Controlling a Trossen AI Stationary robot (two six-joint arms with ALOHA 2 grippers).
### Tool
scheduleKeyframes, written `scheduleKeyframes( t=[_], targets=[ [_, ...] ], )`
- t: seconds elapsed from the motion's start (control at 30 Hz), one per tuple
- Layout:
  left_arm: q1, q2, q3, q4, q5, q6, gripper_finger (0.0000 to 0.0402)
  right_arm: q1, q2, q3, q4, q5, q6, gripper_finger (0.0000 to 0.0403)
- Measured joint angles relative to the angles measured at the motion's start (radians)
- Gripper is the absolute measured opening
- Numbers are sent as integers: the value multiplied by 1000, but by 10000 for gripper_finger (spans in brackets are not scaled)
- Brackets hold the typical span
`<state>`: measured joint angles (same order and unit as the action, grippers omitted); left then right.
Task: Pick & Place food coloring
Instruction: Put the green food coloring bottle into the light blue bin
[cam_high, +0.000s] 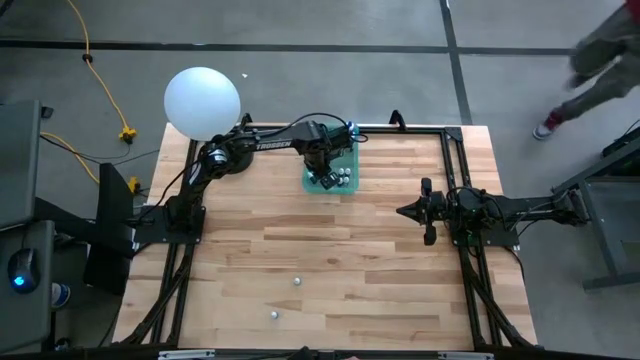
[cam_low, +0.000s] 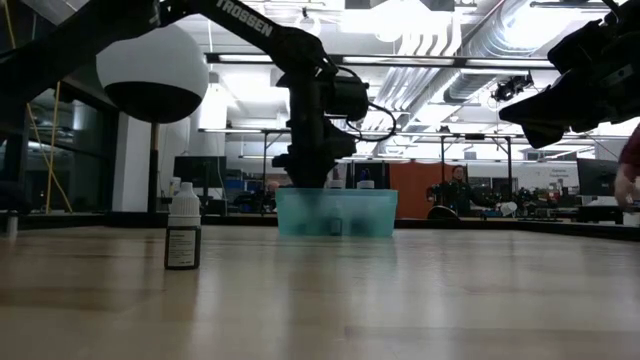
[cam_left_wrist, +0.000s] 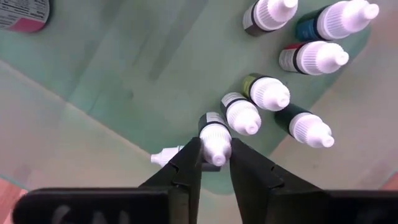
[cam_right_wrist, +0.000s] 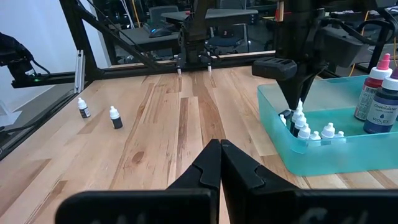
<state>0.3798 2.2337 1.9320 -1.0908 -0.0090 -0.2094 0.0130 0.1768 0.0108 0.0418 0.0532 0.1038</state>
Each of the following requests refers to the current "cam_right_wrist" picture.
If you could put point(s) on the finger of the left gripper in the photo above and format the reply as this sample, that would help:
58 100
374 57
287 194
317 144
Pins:
292 90
309 84

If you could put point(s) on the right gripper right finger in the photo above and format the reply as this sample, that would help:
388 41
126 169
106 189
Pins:
242 186

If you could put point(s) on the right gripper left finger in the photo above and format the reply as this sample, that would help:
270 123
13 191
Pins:
205 174

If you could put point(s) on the small dark dropper bottle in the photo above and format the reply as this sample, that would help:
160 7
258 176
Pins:
116 122
304 132
315 136
339 134
300 122
84 109
297 114
286 114

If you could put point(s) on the small yellow-green dropper bottle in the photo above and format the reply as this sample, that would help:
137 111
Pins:
328 130

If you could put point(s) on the pink food coloring bottle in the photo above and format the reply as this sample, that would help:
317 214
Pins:
367 96

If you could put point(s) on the violet food coloring bottle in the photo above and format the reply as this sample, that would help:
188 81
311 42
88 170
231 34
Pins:
384 112

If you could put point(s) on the white globe lamp black stand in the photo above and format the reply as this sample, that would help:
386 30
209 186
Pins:
270 70

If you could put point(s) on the blue seat office chair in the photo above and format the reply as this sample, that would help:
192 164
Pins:
225 40

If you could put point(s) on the teal translucent plastic bin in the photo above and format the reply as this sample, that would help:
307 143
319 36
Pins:
342 158

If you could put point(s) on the grey table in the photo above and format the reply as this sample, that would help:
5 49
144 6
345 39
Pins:
224 14

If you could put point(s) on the black computer mouse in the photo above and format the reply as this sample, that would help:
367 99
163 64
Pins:
160 32

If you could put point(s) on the grey office chair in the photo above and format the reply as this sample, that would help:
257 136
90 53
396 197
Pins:
163 14

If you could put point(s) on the dark grey desk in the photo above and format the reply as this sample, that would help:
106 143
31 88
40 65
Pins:
146 37

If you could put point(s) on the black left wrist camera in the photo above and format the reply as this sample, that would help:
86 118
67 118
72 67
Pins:
342 46

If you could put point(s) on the silver aluminium bracket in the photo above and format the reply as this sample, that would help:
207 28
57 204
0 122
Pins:
80 71

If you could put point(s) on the black camera with green light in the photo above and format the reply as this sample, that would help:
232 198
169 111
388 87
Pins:
17 62

